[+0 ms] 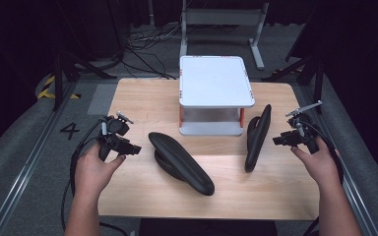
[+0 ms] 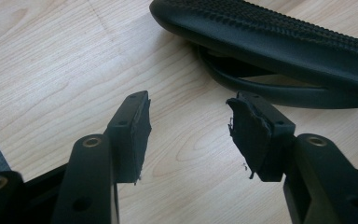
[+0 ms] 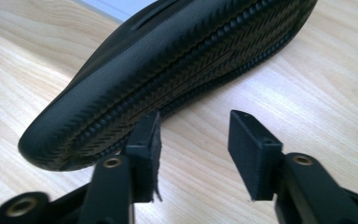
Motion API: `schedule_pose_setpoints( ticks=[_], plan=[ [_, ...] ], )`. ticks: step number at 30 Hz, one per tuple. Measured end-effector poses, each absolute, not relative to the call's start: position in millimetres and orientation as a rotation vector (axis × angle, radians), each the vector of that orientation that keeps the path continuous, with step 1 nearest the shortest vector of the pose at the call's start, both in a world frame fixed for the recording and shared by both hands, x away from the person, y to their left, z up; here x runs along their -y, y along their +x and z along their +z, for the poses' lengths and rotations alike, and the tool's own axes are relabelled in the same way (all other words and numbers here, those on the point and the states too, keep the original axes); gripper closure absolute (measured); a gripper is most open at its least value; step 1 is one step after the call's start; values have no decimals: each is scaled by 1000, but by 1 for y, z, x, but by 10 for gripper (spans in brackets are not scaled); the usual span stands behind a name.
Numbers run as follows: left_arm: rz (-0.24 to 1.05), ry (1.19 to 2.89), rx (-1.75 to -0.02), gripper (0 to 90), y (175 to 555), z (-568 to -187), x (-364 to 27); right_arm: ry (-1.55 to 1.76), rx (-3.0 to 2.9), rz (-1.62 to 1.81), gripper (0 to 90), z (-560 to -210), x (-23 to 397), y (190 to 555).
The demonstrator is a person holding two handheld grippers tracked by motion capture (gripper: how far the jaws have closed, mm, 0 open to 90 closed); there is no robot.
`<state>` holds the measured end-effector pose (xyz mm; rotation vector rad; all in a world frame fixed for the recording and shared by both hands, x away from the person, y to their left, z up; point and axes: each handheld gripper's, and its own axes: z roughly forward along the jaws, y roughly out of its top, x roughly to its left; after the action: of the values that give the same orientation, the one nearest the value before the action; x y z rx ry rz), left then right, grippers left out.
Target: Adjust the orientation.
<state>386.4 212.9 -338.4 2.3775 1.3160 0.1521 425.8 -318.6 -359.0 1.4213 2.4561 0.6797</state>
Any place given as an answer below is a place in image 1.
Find person's left hand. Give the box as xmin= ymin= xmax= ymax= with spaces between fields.
xmin=74 ymin=143 xmax=127 ymax=199

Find black shoe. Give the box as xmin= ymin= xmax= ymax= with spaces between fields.
xmin=148 ymin=131 xmax=217 ymax=197
xmin=244 ymin=103 xmax=273 ymax=174

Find bundle of black floor cables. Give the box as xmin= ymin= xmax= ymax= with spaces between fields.
xmin=121 ymin=21 xmax=182 ymax=81

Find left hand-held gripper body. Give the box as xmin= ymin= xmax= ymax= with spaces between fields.
xmin=96 ymin=111 xmax=136 ymax=162

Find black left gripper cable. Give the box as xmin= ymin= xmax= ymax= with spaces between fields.
xmin=60 ymin=117 xmax=130 ymax=236

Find yellow black floor tape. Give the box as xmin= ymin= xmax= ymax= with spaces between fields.
xmin=36 ymin=75 xmax=82 ymax=100

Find black tripod stand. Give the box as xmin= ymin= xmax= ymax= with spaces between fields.
xmin=261 ymin=53 xmax=326 ymax=116
xmin=52 ymin=45 xmax=118 ymax=112

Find person's dark clothing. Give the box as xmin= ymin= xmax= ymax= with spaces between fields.
xmin=138 ymin=217 xmax=279 ymax=236

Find metal floor rail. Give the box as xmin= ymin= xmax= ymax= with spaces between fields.
xmin=299 ymin=83 xmax=378 ymax=236
xmin=0 ymin=81 xmax=79 ymax=236

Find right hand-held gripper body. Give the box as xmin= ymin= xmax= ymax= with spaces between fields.
xmin=283 ymin=100 xmax=324 ymax=155

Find white shoe rack orange posts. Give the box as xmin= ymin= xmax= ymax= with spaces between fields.
xmin=178 ymin=55 xmax=256 ymax=138

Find person's right hand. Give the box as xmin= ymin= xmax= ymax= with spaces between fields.
xmin=289 ymin=137 xmax=343 ymax=195

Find grey metal stand frame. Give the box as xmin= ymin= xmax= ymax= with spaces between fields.
xmin=179 ymin=0 xmax=271 ymax=72

